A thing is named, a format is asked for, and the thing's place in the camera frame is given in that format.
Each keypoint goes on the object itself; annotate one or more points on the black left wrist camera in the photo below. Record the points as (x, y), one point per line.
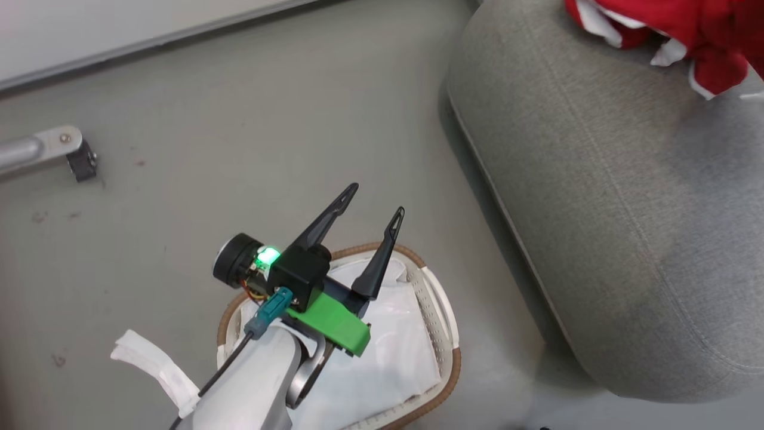
(298, 275)

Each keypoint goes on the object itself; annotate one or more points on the white cloth in basket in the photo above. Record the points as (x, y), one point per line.
(382, 358)

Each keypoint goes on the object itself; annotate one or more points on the black caster wheel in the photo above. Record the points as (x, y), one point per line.
(83, 162)

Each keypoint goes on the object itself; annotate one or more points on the grey metal partition rail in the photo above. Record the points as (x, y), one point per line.
(119, 51)

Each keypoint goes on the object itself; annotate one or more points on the grey metal partition foot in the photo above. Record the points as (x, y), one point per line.
(36, 148)

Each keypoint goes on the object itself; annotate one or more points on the red garment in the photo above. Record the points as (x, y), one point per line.
(686, 24)

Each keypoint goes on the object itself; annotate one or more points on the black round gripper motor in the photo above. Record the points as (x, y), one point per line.
(236, 260)

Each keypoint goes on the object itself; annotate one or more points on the grey fabric sofa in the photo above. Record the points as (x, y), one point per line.
(627, 209)

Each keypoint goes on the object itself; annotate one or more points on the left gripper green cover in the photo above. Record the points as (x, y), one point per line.
(334, 322)

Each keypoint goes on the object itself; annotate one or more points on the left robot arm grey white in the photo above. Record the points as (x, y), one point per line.
(262, 382)

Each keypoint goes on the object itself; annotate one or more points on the white laundry basket brown rim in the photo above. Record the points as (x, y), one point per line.
(444, 334)

